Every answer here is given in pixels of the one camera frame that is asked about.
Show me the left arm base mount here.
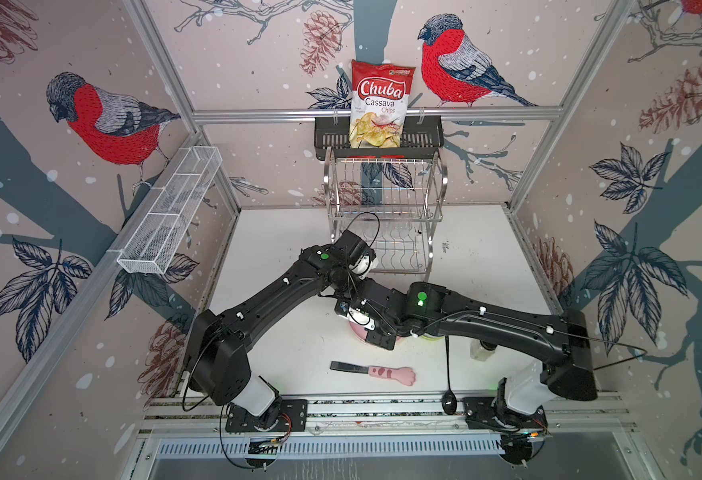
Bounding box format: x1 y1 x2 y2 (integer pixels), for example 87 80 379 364
223 398 308 434

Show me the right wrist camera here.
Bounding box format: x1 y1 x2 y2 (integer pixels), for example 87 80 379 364
335 300 376 331

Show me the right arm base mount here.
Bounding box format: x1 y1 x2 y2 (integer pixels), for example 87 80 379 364
461 397 550 466

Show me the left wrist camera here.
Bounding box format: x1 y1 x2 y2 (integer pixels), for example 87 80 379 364
351 251 379 278

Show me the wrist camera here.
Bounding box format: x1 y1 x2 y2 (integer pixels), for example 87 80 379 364
351 251 379 278
335 300 376 331

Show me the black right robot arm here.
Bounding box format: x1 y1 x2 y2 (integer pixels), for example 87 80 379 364
336 279 598 416

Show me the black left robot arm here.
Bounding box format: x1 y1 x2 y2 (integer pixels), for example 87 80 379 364
184 231 376 416

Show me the black wall basket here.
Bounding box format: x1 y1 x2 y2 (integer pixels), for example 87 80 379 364
314 116 444 162

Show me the black spoon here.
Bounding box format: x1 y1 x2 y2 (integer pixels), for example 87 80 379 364
441 336 458 415

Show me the lime green bowl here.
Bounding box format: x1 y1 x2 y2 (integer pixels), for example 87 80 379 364
410 331 444 342

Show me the small black lid jar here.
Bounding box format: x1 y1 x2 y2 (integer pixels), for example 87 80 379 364
470 340 497 362

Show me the red cassava chips bag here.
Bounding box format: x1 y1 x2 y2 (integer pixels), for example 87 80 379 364
349 60 415 148

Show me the white wire mesh shelf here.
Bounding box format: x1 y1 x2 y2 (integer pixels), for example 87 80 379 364
117 146 222 275

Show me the pink plate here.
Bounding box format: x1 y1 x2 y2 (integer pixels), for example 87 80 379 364
350 322 399 350

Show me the pink cat paw spatula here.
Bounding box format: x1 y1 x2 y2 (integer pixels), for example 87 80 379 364
330 361 417 387

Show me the silver two-tier dish rack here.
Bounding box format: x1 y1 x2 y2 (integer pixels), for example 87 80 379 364
320 147 449 276

